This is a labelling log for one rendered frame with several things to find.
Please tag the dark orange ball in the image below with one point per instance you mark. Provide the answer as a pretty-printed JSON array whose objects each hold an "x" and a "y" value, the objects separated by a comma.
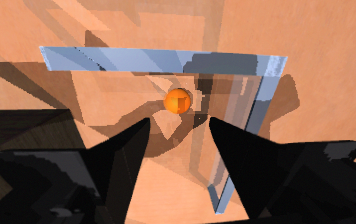
[{"x": 183, "y": 101}]

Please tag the clear l-shaped low wall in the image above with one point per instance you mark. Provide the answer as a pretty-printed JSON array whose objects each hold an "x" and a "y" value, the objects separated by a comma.
[{"x": 112, "y": 59}]

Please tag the translucent orange ball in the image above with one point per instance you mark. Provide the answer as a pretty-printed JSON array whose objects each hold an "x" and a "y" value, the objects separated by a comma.
[{"x": 170, "y": 101}]

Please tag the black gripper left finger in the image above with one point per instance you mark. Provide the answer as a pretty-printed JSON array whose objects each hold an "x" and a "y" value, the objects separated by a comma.
[{"x": 108, "y": 170}]

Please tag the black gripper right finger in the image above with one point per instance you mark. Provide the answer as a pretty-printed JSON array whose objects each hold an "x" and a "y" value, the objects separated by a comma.
[{"x": 261, "y": 169}]

